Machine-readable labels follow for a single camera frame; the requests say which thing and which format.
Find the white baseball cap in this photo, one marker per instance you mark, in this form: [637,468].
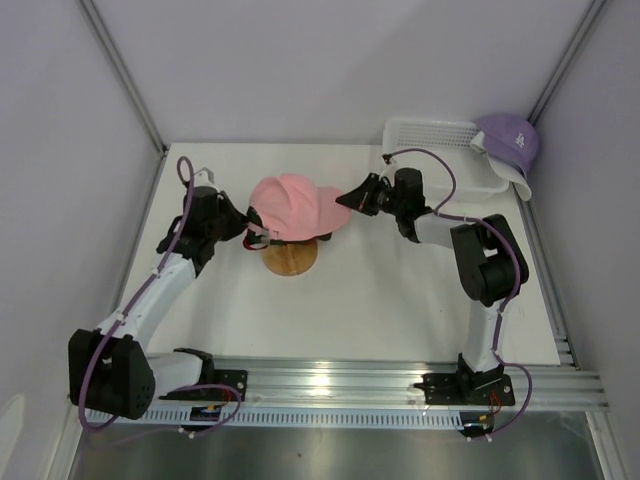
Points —
[503,170]

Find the wooden hat stand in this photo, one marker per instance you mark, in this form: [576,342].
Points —
[291,259]

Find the lavender LA baseball cap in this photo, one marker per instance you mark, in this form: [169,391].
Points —
[511,138]

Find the white slotted cable duct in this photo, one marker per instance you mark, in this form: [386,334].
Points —
[260,416]

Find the right aluminium frame post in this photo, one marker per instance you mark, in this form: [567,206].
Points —
[576,43]

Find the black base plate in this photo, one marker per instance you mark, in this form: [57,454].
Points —
[216,387]
[447,389]

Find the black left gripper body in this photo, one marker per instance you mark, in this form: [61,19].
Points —
[224,227]

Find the pink baseball cap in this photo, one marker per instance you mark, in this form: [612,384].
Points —
[291,208]

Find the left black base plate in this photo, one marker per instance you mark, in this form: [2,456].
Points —
[216,387]

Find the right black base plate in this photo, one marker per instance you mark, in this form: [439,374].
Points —
[447,389]

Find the white perforated plastic basket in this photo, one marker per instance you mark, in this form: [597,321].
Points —
[441,151]

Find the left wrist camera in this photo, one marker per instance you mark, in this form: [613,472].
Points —
[204,178]

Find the aluminium mounting rail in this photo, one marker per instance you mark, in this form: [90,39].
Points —
[350,384]

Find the aluminium frame post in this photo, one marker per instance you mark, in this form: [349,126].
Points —
[105,40]
[576,43]

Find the left aluminium frame post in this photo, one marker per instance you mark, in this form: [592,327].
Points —
[105,40]

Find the red LA baseball cap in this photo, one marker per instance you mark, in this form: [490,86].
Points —
[255,242]

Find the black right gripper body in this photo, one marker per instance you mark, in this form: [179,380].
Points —
[381,199]

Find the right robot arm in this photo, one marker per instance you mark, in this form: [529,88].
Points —
[490,266]

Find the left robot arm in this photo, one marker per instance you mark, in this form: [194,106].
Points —
[110,370]

